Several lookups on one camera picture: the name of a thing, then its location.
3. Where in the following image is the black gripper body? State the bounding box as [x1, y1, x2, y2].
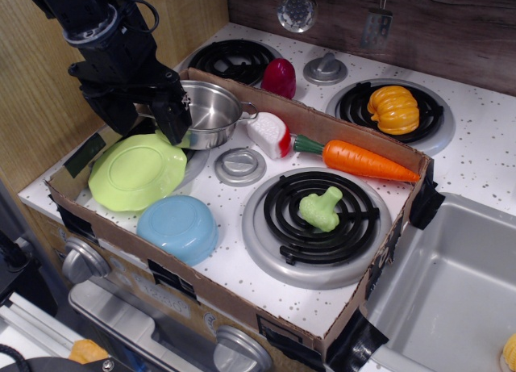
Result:
[67, 20, 181, 102]

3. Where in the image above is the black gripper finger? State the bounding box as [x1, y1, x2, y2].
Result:
[83, 93, 138, 136]
[151, 81, 192, 145]

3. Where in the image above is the green toy broccoli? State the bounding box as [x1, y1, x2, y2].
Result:
[299, 186, 343, 232]

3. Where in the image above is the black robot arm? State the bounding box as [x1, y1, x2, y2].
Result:
[32, 0, 192, 145]

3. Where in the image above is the steel pot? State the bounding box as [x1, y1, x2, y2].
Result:
[176, 80, 258, 150]

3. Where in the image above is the green plastic plate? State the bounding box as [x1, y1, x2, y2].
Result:
[88, 134, 187, 211]

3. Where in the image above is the back left black burner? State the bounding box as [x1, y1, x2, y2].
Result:
[185, 39, 281, 86]

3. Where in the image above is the black burner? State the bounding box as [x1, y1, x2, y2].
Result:
[325, 78, 455, 156]
[242, 168, 392, 290]
[185, 39, 281, 86]

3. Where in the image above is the front grey stove knob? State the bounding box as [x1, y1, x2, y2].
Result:
[214, 148, 267, 186]

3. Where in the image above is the grey stove knob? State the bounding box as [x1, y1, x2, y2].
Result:
[214, 148, 267, 186]
[303, 53, 348, 86]

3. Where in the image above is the white red toy cheese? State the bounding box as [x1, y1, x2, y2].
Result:
[246, 112, 291, 159]

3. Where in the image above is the red toy pepper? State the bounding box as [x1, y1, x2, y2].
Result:
[261, 58, 297, 98]

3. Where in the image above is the blue plastic bowl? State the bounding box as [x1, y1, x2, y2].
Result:
[136, 195, 218, 265]

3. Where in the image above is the left oven knob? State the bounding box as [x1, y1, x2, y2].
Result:
[62, 237, 110, 284]

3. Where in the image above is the oven knob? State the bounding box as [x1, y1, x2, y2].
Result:
[62, 237, 110, 284]
[213, 325, 273, 372]

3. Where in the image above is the hanging steel strainer ladle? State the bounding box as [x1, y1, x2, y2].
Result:
[277, 0, 318, 34]

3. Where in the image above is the back grey stove knob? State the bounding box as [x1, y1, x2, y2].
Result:
[303, 53, 348, 86]

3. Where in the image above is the front right black burner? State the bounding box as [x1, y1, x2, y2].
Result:
[242, 168, 392, 290]

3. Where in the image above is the orange toy carrot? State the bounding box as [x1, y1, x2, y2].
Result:
[293, 135, 420, 182]

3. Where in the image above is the back right black burner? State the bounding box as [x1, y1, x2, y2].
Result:
[325, 78, 455, 156]

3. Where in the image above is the hanging steel spatula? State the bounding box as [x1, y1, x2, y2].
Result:
[360, 0, 393, 51]

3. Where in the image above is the yellow toy pumpkin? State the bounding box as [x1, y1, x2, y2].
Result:
[367, 86, 420, 136]

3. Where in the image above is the orange toy bottom left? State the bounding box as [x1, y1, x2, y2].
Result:
[68, 339, 109, 365]

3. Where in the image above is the right oven knob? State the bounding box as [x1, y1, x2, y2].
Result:
[213, 325, 273, 372]

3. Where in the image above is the cardboard fence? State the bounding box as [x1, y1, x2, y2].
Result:
[47, 69, 438, 369]

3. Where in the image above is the grey sink basin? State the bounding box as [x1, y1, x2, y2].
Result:
[365, 194, 515, 371]

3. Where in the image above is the yellow toy in sink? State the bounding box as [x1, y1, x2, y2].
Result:
[500, 334, 516, 371]

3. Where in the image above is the oven door handle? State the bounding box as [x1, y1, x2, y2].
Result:
[69, 281, 216, 371]

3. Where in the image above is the black cable bottom left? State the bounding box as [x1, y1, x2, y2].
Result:
[0, 342, 33, 372]

